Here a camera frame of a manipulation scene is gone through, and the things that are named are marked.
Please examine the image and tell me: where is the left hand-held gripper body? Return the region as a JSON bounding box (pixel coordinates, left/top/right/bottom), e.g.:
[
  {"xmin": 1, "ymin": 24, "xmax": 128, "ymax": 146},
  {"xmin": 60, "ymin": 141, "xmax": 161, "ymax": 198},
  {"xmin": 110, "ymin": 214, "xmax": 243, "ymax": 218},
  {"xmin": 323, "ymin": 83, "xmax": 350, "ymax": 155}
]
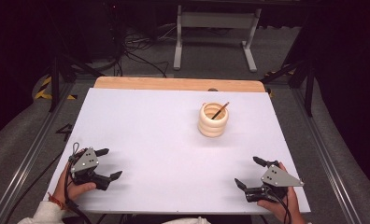
[{"xmin": 68, "ymin": 147, "xmax": 112, "ymax": 191}]

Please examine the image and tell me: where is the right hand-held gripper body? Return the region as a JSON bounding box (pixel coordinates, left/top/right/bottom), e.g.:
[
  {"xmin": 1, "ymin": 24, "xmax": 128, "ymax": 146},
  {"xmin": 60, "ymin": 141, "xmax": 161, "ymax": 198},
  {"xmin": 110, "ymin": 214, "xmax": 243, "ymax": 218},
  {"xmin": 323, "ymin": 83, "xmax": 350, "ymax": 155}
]
[{"xmin": 244, "ymin": 163, "xmax": 305, "ymax": 203}]

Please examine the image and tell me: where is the ringed wooden pen holder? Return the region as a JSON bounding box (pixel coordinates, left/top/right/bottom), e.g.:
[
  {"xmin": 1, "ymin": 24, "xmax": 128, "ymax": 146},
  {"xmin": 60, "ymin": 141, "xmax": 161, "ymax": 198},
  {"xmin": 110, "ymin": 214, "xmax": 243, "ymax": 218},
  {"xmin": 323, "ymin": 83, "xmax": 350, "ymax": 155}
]
[{"xmin": 197, "ymin": 102, "xmax": 230, "ymax": 138}]

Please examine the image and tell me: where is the black pencil with wooden end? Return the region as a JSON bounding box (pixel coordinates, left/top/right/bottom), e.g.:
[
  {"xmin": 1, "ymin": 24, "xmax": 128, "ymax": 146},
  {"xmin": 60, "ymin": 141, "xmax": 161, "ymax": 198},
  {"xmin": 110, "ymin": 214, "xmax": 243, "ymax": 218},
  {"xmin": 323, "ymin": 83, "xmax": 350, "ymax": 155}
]
[{"xmin": 210, "ymin": 101, "xmax": 231, "ymax": 120}]

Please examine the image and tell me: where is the person's right hand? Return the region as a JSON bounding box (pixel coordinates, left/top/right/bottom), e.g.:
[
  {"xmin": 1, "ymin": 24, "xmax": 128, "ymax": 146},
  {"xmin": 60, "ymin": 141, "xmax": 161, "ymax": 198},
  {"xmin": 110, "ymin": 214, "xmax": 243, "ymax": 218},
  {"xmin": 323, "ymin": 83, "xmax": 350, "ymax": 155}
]
[{"xmin": 257, "ymin": 186, "xmax": 306, "ymax": 224}]

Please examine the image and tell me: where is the person's left hand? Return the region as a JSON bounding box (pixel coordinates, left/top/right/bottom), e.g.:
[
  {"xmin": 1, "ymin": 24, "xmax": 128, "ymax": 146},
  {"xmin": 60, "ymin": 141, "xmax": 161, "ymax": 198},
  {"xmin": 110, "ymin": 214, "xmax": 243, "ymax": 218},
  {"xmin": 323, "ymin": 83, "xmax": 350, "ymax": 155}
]
[{"xmin": 52, "ymin": 162, "xmax": 97, "ymax": 204}]

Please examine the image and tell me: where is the white board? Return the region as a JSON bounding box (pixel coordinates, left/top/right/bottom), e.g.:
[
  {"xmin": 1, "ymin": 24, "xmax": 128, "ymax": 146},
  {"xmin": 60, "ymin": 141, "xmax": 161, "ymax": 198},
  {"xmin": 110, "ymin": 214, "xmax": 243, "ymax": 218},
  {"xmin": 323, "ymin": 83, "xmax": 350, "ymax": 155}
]
[{"xmin": 42, "ymin": 87, "xmax": 312, "ymax": 216}]

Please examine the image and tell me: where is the person's white clothing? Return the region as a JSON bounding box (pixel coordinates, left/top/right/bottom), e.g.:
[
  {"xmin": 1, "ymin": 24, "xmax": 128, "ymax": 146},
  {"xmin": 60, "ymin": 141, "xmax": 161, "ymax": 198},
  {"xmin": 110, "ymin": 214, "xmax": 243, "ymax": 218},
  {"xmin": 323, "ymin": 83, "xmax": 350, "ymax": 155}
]
[{"xmin": 164, "ymin": 217, "xmax": 211, "ymax": 224}]

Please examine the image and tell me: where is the yellow and black floor tape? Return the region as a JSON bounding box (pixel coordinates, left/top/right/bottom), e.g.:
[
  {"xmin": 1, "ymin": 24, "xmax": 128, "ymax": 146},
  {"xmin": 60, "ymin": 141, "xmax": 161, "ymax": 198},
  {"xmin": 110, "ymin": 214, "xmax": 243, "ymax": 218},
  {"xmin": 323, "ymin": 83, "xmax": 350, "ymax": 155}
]
[{"xmin": 33, "ymin": 76, "xmax": 78, "ymax": 101}]

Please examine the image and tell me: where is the black metal stand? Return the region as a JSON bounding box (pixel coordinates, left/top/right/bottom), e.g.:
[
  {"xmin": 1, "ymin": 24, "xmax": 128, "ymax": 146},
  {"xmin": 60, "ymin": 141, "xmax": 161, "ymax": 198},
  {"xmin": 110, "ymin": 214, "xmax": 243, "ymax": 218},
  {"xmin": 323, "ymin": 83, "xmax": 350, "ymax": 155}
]
[
  {"xmin": 261, "ymin": 59, "xmax": 316, "ymax": 118},
  {"xmin": 48, "ymin": 50, "xmax": 107, "ymax": 113}
]

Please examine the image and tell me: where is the wooden table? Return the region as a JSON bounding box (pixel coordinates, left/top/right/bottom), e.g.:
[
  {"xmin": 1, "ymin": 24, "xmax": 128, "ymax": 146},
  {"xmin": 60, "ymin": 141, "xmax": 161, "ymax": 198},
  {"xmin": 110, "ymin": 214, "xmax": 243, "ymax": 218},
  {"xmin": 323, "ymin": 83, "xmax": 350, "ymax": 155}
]
[{"xmin": 93, "ymin": 76, "xmax": 266, "ymax": 93}]

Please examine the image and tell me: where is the white metal stand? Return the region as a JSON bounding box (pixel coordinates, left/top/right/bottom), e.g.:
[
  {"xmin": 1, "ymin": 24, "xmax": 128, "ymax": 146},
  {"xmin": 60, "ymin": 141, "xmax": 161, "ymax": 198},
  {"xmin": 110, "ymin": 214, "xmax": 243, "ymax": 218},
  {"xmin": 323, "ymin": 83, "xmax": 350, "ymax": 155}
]
[{"xmin": 173, "ymin": 4, "xmax": 263, "ymax": 73}]

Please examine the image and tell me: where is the right hand-held gripper black cable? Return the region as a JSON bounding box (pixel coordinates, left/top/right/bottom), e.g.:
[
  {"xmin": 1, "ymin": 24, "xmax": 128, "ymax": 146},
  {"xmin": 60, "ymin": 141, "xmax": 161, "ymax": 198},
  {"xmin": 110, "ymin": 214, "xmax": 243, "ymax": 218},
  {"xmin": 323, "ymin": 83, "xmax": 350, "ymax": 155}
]
[{"xmin": 266, "ymin": 189, "xmax": 292, "ymax": 224}]

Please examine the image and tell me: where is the hand-held gripper black cable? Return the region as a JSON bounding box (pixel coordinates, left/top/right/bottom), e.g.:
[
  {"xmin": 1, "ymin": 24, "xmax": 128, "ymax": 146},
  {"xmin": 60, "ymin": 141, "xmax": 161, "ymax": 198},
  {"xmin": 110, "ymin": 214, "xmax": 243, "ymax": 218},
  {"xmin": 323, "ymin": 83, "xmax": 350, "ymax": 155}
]
[
  {"xmin": 64, "ymin": 142, "xmax": 93, "ymax": 224},
  {"xmin": 266, "ymin": 189, "xmax": 292, "ymax": 224}
]

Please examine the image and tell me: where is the left hand-held gripper black cable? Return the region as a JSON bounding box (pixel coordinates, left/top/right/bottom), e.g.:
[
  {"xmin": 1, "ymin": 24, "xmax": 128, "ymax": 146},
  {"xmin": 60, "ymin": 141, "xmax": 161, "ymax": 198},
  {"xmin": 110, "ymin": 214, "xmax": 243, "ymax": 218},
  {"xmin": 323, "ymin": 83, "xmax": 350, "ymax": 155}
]
[{"xmin": 64, "ymin": 142, "xmax": 93, "ymax": 224}]

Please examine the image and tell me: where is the red bead bracelet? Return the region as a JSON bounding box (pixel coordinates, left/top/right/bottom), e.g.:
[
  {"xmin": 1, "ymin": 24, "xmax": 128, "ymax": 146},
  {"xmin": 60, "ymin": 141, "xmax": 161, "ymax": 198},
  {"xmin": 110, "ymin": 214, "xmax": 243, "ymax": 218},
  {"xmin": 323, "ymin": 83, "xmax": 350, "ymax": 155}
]
[{"xmin": 47, "ymin": 192, "xmax": 68, "ymax": 210}]

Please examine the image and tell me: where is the aluminium rail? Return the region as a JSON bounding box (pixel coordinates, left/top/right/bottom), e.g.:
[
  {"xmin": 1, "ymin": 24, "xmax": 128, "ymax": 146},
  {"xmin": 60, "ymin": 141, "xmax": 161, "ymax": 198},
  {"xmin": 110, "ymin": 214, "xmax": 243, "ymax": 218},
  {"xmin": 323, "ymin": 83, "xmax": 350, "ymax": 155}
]
[
  {"xmin": 290, "ymin": 88, "xmax": 363, "ymax": 224},
  {"xmin": 0, "ymin": 83, "xmax": 76, "ymax": 224}
]

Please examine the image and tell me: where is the thin black floor cable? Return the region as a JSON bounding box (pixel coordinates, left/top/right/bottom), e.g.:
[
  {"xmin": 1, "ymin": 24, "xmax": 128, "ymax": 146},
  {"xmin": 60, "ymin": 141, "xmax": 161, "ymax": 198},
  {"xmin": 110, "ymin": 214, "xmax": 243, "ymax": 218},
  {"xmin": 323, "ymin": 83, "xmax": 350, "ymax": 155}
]
[{"xmin": 4, "ymin": 150, "xmax": 65, "ymax": 224}]

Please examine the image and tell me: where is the bundle of black floor cables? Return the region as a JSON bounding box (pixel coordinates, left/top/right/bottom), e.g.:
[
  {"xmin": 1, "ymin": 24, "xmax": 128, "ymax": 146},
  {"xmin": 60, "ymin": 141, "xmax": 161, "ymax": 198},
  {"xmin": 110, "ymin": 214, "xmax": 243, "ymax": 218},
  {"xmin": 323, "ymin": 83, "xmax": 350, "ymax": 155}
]
[{"xmin": 111, "ymin": 22, "xmax": 178, "ymax": 78}]

